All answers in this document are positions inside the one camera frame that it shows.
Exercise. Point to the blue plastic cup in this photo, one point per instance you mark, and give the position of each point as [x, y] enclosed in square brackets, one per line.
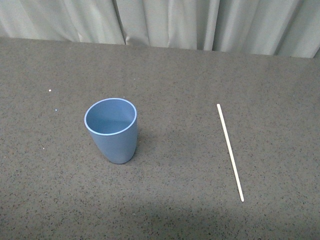
[113, 126]

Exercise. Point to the light wooden chopstick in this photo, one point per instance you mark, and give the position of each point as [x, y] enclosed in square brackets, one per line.
[230, 151]

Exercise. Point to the pale grey curtain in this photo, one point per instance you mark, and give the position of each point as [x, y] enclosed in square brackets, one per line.
[265, 27]

